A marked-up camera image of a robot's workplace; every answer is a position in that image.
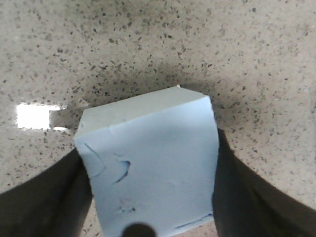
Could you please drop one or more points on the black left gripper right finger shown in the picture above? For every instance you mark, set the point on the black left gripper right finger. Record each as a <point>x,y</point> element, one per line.
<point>246,205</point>

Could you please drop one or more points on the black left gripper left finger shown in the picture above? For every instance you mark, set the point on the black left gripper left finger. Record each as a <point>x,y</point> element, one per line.
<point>55,203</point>

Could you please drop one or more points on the light blue foam cube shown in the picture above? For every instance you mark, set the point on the light blue foam cube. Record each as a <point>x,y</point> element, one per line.
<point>151,159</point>

